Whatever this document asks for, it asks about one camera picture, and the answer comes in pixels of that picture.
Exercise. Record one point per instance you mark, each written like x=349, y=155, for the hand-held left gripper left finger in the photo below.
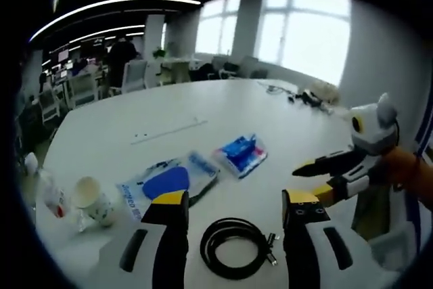
x=169, y=235

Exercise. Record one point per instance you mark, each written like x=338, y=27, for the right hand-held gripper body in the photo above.
x=372, y=126

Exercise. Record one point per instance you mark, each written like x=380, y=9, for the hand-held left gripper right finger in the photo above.
x=301, y=235

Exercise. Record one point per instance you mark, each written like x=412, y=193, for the blue paddle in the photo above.
x=169, y=179

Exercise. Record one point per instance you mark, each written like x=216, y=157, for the white paper cup green print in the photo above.
x=96, y=206

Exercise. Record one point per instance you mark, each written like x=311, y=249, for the blue tissue packet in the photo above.
x=241, y=155

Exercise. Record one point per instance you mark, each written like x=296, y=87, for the clear plastic water bottle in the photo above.
x=50, y=194

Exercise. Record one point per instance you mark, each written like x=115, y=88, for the white table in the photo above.
x=152, y=113

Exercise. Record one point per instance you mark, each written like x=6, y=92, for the black bag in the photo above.
x=205, y=71

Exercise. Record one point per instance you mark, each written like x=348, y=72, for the white office chair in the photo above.
x=49, y=106
x=134, y=76

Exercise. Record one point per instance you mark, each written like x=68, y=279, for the white cabinet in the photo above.
x=177, y=70

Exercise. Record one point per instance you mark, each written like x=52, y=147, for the potted green plant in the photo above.
x=159, y=52

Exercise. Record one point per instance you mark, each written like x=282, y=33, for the curved ceiling light strip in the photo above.
x=111, y=2

